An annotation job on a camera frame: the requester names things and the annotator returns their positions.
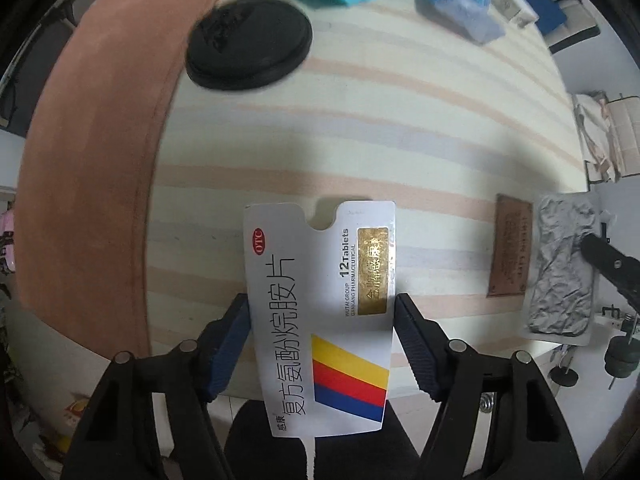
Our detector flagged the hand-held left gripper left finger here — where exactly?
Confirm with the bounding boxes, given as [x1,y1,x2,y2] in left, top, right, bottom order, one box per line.
[60,292,251,480]

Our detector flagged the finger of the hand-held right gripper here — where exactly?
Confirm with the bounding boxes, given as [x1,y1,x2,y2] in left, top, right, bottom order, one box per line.
[579,232,640,313]

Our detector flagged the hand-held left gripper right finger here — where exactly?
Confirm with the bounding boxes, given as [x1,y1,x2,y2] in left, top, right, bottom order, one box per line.
[394,292,586,480]

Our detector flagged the silver blister pack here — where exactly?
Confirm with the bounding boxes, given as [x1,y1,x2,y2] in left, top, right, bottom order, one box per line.
[522,191,601,346]

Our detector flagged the white medicine box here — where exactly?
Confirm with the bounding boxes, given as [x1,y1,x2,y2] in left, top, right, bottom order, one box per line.
[242,200,398,443]

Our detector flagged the metal dumbbell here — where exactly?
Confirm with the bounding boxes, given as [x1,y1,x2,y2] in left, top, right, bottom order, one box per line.
[547,305,640,391]

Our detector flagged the brown card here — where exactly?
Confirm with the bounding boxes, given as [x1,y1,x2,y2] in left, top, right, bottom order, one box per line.
[487,193,533,298]

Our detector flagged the beige folded clothes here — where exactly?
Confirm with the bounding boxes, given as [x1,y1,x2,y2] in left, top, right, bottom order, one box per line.
[575,97,621,186]

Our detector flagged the printed plastic bag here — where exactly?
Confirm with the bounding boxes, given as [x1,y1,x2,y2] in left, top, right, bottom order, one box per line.
[0,385,86,480]

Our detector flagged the striped cream tablecloth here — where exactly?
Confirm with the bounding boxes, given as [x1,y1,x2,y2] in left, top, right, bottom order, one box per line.
[147,0,588,401]

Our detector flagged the pink-brown tablecloth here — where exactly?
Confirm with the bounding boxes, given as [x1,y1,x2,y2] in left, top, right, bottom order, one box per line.
[15,0,241,356]

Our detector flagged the long white box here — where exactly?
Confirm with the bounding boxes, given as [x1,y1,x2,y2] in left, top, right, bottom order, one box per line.
[492,0,538,28]

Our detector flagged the blue white tissue packet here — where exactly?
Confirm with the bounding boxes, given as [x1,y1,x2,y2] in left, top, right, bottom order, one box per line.
[415,0,505,43]

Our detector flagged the black round lid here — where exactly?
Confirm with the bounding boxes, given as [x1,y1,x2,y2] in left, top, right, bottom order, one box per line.
[185,0,313,92]

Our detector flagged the dark folded furniture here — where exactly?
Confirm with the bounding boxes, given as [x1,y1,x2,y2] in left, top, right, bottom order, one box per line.
[0,10,81,136]

